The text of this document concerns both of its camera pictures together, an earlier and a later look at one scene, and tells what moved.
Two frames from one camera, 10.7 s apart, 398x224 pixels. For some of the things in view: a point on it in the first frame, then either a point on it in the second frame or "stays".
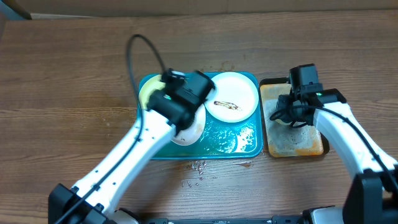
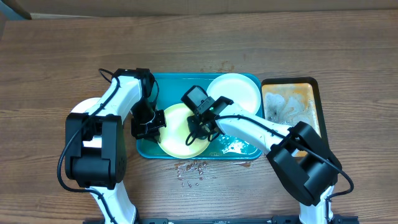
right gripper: x=286 y=117 → x=198 y=133
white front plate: x=191 y=134 → x=84 y=105
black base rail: x=285 y=219 stays
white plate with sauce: x=234 y=98 stays
